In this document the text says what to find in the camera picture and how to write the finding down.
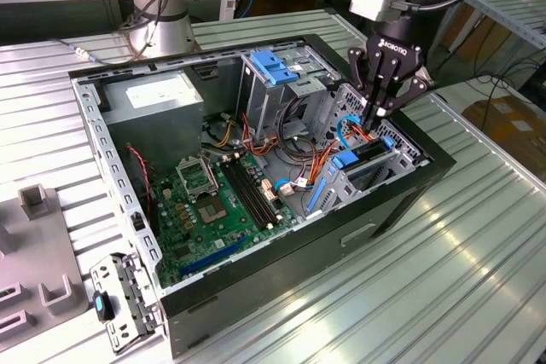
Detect red and black fan wire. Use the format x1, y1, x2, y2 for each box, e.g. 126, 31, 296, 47
125, 145, 154, 216

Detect black case fan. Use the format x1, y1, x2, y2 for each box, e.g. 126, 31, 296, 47
125, 146, 161, 237

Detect green motherboard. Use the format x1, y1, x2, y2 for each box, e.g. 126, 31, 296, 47
151, 148, 299, 289

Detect black and blue latch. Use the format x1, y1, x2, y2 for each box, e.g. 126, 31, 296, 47
92, 290, 116, 322

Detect grey optical drive bay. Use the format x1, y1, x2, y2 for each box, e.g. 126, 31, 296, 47
236, 42, 342, 143

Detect black RAM slot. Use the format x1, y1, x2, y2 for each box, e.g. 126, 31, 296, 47
237, 154, 283, 222
219, 159, 270, 232
232, 156, 279, 225
225, 158, 275, 228

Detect blue plastic drive latch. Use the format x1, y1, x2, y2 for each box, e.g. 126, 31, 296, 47
250, 50, 302, 86

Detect yellow and black wires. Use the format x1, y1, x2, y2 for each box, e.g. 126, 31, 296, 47
204, 118, 238, 147

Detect blue expansion slot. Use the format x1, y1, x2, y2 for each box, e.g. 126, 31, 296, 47
177, 234, 248, 279

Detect perforated grey disk bay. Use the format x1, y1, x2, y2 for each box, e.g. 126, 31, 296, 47
305, 82, 430, 220

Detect short blue wire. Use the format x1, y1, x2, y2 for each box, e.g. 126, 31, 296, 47
272, 176, 315, 199

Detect orange power wire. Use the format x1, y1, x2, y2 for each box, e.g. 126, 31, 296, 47
309, 123, 379, 188

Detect grey power supply unit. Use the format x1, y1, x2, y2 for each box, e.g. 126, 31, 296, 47
98, 70, 205, 177

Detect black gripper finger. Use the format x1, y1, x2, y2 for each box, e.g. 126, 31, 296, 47
373, 56, 434, 133
348, 47, 383, 133

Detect orange and black wire bundle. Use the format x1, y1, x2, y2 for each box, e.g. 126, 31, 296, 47
238, 112, 329, 169

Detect large brown cardboard box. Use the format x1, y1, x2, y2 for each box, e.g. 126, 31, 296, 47
462, 97, 546, 173

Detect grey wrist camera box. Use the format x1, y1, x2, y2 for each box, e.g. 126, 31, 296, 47
348, 0, 409, 22

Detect blue SATA wire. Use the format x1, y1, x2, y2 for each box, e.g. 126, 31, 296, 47
335, 114, 363, 151

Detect grey parts rack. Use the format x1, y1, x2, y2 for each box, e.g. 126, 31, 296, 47
0, 184, 90, 342

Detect metal card retention bracket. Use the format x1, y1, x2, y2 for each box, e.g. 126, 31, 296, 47
89, 252, 166, 355

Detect metal slat side table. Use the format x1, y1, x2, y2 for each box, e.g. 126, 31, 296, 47
426, 0, 546, 79

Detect black open PC case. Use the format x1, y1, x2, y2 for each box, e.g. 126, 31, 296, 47
67, 32, 456, 360

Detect hard disk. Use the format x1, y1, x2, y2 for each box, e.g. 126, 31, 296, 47
305, 136, 396, 217

